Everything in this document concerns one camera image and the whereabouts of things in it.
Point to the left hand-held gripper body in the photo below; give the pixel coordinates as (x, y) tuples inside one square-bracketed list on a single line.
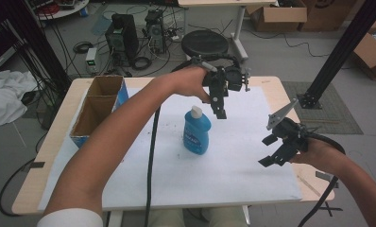
[(222, 80)]

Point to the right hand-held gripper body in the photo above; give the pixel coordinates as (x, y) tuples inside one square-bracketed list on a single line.
[(291, 135)]

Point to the blue bottle with white cap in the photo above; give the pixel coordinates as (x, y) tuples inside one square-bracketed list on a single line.
[(197, 134)]

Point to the person's right hand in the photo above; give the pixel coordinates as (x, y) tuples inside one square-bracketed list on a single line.
[(315, 156)]

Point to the person's left hand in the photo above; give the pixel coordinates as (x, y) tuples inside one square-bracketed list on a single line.
[(187, 82)]

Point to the white foam mat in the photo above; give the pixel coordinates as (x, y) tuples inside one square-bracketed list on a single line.
[(239, 176)]

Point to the black round stool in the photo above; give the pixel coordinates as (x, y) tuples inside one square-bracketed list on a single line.
[(205, 42)]

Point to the light wooden table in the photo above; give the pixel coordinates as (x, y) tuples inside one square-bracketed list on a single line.
[(271, 82)]

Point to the grey floor mat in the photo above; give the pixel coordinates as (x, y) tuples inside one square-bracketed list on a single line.
[(337, 116)]

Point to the grey tape strip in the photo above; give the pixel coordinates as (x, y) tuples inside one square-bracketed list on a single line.
[(323, 176)]

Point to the white desk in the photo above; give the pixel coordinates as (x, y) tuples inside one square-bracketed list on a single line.
[(239, 28)]

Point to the black tape cross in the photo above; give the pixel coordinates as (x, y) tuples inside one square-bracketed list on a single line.
[(329, 209)]

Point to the slim black computer tower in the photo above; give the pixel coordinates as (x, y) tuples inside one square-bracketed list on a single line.
[(155, 30)]

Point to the open cardboard box with flaps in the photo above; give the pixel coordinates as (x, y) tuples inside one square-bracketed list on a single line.
[(280, 17)]

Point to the large black computer tower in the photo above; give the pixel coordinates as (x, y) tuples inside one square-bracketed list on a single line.
[(123, 36)]

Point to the cardboard box with contents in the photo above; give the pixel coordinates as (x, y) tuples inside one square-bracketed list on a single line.
[(370, 53)]

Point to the open cardboard box blue sides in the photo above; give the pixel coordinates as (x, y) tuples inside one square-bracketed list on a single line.
[(96, 108)]

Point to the closed brown cardboard box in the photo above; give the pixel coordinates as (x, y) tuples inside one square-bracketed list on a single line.
[(331, 15)]

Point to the small white power supply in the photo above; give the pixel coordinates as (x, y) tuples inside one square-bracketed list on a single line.
[(91, 60)]

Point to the round white table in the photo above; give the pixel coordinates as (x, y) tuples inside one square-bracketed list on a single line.
[(66, 11)]

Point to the person's white sleeve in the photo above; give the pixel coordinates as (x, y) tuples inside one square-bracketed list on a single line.
[(71, 219)]

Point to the black tape strip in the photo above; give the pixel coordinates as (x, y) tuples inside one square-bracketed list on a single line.
[(37, 165)]

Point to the white cloth heap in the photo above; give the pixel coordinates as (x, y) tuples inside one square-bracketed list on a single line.
[(6, 94)]

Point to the black metal post with foot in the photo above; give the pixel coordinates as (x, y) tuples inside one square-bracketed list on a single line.
[(343, 50)]

